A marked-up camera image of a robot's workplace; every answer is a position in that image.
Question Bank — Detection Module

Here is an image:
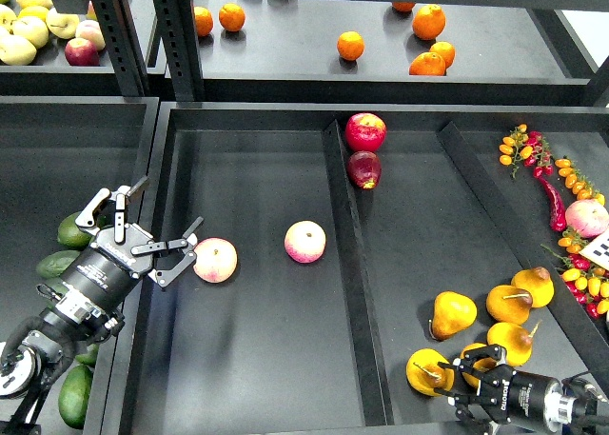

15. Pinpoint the black left bin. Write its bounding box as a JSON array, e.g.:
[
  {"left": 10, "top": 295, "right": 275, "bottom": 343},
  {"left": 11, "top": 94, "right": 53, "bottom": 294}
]
[{"left": 1, "top": 96, "right": 159, "bottom": 434}]

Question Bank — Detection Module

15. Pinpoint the pink apple left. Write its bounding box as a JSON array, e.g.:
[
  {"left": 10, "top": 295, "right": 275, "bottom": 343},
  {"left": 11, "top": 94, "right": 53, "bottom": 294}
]
[{"left": 193, "top": 237, "right": 238, "bottom": 284}]

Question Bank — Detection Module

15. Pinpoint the cherry tomato bunch lower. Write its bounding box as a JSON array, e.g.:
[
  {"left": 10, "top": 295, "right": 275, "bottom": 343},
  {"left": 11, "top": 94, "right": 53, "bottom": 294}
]
[{"left": 542, "top": 227, "right": 608, "bottom": 320}]

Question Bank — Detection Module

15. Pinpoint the green avocado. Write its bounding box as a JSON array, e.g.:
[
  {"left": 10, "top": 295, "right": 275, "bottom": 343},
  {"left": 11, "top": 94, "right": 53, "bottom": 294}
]
[
  {"left": 56, "top": 211, "right": 94, "bottom": 250},
  {"left": 58, "top": 365, "right": 93, "bottom": 429},
  {"left": 75, "top": 344, "right": 99, "bottom": 368}
]

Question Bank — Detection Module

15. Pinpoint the black centre bin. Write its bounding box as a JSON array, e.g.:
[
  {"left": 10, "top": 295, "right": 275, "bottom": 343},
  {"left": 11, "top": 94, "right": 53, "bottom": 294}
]
[{"left": 128, "top": 103, "right": 608, "bottom": 434}]

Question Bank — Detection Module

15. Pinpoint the pink apple centre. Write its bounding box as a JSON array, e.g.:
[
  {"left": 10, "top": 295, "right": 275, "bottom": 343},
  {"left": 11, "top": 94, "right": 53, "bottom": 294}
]
[{"left": 284, "top": 220, "right": 326, "bottom": 264}]

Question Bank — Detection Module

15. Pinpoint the orange at shelf post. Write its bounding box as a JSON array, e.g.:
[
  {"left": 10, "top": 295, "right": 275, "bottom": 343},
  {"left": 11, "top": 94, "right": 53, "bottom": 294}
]
[{"left": 193, "top": 6, "right": 214, "bottom": 37}]

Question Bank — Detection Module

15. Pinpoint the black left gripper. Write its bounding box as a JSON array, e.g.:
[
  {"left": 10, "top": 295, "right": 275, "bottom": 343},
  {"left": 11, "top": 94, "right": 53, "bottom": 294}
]
[{"left": 59, "top": 175, "right": 204, "bottom": 319}]

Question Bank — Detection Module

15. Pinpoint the red apple on shelf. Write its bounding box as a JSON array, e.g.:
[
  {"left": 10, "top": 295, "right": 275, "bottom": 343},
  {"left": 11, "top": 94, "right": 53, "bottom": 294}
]
[{"left": 65, "top": 37, "right": 100, "bottom": 67}]

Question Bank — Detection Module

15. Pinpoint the yellow pear with stem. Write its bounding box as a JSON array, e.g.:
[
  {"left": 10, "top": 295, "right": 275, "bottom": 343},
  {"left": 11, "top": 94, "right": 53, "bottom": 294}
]
[{"left": 485, "top": 285, "right": 533, "bottom": 326}]

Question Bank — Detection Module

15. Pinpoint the red apple upper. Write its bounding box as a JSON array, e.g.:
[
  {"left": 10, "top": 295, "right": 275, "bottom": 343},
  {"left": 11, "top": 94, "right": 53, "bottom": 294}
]
[{"left": 344, "top": 112, "right": 387, "bottom": 152}]

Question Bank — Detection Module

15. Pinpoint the dark red apple lower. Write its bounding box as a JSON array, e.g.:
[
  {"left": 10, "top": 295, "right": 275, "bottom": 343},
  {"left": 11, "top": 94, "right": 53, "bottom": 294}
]
[{"left": 346, "top": 150, "right": 382, "bottom": 189}]

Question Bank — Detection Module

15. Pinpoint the orange cherry tomato string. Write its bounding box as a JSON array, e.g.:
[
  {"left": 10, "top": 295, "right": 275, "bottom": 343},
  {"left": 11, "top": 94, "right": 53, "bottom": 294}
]
[{"left": 554, "top": 156, "right": 607, "bottom": 208}]

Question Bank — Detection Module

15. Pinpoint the pale yellow apple shelf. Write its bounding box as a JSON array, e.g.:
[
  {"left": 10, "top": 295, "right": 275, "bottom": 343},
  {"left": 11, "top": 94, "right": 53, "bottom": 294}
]
[{"left": 46, "top": 8, "right": 80, "bottom": 40}]

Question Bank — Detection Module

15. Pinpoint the green avocado bottom left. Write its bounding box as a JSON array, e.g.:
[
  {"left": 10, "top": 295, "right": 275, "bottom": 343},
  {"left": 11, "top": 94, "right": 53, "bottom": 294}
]
[{"left": 58, "top": 365, "right": 93, "bottom": 429}]

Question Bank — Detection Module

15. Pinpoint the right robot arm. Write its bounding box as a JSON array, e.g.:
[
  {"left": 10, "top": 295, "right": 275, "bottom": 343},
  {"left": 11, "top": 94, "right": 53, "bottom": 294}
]
[{"left": 435, "top": 345, "right": 608, "bottom": 434}]

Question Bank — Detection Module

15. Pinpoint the orange on shelf left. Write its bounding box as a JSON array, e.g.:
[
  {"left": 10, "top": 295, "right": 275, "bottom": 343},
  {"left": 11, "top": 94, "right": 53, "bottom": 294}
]
[{"left": 219, "top": 3, "right": 246, "bottom": 32}]

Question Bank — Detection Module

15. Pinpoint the white checker marker card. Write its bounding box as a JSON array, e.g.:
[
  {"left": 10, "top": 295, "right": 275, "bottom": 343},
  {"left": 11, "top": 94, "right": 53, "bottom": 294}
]
[{"left": 580, "top": 229, "right": 609, "bottom": 270}]

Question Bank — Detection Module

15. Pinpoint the small right orange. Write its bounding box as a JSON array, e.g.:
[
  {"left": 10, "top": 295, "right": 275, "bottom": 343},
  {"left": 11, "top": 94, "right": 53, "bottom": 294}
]
[{"left": 429, "top": 41, "right": 456, "bottom": 69}]

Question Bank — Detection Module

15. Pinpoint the green avocado top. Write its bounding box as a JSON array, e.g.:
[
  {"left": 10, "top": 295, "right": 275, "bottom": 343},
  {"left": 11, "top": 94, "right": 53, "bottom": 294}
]
[{"left": 56, "top": 211, "right": 94, "bottom": 250}]

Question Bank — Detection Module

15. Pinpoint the pink apple right bin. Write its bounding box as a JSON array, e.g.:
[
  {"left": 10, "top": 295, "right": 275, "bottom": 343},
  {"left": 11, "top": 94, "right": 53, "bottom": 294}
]
[{"left": 565, "top": 199, "right": 608, "bottom": 238}]

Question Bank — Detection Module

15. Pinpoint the cherry tomato bunch upper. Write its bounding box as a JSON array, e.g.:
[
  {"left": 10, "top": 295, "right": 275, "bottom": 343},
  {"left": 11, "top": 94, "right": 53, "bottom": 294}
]
[{"left": 499, "top": 124, "right": 554, "bottom": 179}]

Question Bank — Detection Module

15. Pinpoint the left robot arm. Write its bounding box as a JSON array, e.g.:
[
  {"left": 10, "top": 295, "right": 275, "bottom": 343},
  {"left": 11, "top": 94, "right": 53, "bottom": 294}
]
[{"left": 1, "top": 177, "right": 204, "bottom": 434}]

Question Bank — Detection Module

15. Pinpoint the cherry tomato bunch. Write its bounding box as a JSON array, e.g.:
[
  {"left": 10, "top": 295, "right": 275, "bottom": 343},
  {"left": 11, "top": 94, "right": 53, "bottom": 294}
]
[
  {"left": 542, "top": 227, "right": 608, "bottom": 320},
  {"left": 499, "top": 124, "right": 554, "bottom": 179}
]

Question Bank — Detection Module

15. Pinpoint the orange at shelf back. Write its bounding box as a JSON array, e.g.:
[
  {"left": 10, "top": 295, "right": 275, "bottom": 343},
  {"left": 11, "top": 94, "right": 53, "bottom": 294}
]
[{"left": 391, "top": 1, "right": 416, "bottom": 13}]

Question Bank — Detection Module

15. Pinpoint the red chili pepper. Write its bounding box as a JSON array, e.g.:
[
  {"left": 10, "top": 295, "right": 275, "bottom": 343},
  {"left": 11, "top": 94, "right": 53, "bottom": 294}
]
[{"left": 538, "top": 177, "right": 567, "bottom": 232}]

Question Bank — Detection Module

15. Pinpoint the large orange on shelf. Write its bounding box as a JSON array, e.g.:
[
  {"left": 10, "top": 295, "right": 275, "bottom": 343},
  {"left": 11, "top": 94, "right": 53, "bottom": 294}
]
[{"left": 412, "top": 4, "right": 446, "bottom": 41}]

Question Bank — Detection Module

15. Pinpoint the pink apple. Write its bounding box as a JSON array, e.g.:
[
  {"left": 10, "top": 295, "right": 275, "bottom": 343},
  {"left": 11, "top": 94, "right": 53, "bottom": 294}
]
[
  {"left": 284, "top": 220, "right": 326, "bottom": 264},
  {"left": 193, "top": 237, "right": 238, "bottom": 284}
]

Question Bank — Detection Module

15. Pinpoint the pale yellow pear front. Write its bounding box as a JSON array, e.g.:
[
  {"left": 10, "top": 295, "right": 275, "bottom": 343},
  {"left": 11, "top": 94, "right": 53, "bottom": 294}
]
[{"left": 0, "top": 34, "right": 37, "bottom": 66}]

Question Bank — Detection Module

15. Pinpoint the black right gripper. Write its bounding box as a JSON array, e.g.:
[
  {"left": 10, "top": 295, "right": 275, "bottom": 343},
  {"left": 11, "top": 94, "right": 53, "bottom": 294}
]
[{"left": 435, "top": 344, "right": 566, "bottom": 435}]

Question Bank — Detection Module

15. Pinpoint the black bin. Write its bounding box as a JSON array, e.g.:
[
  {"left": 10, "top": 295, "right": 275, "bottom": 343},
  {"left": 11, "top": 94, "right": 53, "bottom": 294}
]
[
  {"left": 1, "top": 96, "right": 159, "bottom": 434},
  {"left": 128, "top": 103, "right": 608, "bottom": 434}
]

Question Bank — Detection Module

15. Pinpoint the orange on shelf centre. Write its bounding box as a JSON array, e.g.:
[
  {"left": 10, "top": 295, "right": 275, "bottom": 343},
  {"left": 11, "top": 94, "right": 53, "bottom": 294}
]
[{"left": 337, "top": 30, "right": 365, "bottom": 62}]

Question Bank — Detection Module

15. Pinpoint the front right orange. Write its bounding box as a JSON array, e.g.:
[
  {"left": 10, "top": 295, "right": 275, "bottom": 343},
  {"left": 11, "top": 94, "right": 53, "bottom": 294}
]
[{"left": 409, "top": 51, "right": 446, "bottom": 76}]

